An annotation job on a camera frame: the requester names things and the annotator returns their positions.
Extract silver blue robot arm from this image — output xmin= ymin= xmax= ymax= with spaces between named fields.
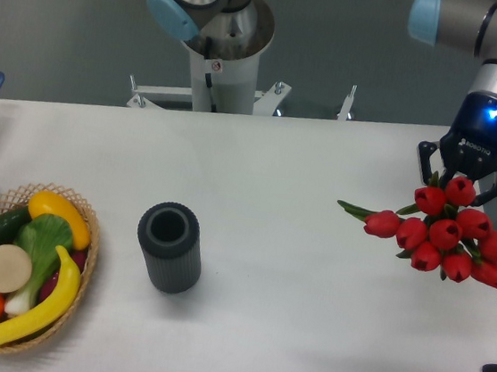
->
xmin=146 ymin=0 xmax=497 ymax=206

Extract green bok choy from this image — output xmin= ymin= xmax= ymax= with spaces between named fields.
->
xmin=4 ymin=213 xmax=73 ymax=318

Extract yellow plastic banana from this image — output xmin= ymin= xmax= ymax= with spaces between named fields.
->
xmin=0 ymin=245 xmax=81 ymax=346

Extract dark grey ribbed vase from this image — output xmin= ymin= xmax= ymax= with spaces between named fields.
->
xmin=137 ymin=202 xmax=202 ymax=294

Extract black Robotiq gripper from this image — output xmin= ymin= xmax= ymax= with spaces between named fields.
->
xmin=417 ymin=93 xmax=497 ymax=207

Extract beige round disc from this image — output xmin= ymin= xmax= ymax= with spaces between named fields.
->
xmin=0 ymin=244 xmax=32 ymax=293

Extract woven wicker basket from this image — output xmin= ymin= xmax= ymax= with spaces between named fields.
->
xmin=0 ymin=183 xmax=100 ymax=355

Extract yellow squash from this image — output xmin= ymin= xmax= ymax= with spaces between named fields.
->
xmin=28 ymin=190 xmax=91 ymax=251

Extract red tulip bouquet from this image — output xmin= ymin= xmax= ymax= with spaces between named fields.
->
xmin=337 ymin=173 xmax=497 ymax=289

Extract purple eggplant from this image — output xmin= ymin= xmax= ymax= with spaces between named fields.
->
xmin=37 ymin=251 xmax=87 ymax=303

